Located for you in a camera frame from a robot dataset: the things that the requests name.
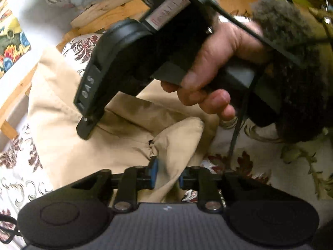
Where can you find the beige trousers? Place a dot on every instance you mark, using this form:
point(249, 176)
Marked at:
point(132, 131)

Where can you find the floral white bedspread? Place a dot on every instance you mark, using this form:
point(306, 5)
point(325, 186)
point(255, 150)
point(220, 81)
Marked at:
point(303, 170)

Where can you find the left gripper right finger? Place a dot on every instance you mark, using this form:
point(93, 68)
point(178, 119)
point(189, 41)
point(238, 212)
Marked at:
point(189, 180)

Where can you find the cartoon poster lower centre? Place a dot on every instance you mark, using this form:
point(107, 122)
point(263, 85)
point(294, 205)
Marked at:
point(13, 41)

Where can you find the wooden bed frame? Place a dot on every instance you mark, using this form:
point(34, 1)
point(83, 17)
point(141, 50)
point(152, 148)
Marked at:
point(46, 25)

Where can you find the dark fuzzy jacket sleeve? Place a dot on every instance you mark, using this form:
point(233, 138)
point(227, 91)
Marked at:
point(306, 91)

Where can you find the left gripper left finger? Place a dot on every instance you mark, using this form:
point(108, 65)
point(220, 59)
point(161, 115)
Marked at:
point(149, 175)

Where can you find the person's right hand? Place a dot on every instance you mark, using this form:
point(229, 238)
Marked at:
point(227, 41)

